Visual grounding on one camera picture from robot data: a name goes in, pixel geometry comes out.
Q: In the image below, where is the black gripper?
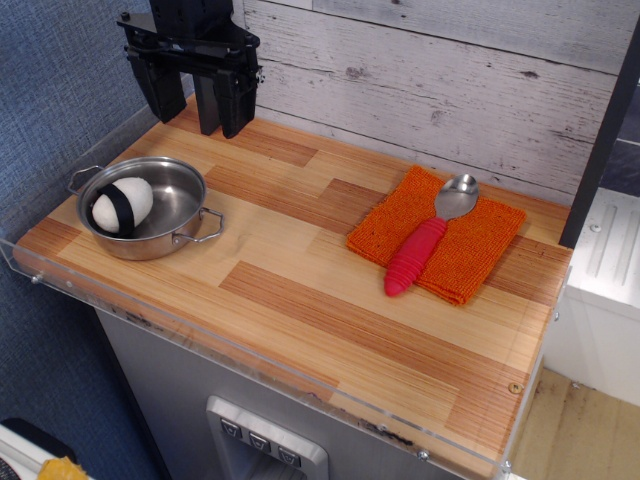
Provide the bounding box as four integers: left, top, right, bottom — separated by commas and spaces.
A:
117, 1, 261, 139

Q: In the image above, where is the spoon with red handle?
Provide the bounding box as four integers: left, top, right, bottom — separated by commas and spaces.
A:
384, 174, 479, 297

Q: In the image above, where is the orange knitted cloth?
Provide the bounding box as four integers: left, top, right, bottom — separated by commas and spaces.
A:
346, 165, 526, 305

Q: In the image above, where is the stainless steel pot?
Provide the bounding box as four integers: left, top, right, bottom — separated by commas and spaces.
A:
67, 157, 225, 260

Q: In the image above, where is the white plush sushi toy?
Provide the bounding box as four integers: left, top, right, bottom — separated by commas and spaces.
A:
91, 177, 153, 238

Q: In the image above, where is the clear acrylic table guard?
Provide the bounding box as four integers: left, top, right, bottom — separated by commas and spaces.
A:
15, 87, 575, 479

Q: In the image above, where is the grey toy fridge cabinet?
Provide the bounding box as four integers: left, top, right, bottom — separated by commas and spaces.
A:
98, 312, 453, 479

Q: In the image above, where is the silver dispenser button panel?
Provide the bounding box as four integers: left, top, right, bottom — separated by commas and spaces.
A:
206, 395, 330, 479

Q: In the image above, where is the yellow object at corner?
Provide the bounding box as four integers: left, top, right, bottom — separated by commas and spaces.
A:
37, 457, 89, 480

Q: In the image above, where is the white toy sink unit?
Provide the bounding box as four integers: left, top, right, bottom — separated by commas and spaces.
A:
543, 188, 639, 405

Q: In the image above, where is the dark right frame post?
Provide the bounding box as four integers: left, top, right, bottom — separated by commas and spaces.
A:
559, 21, 639, 249

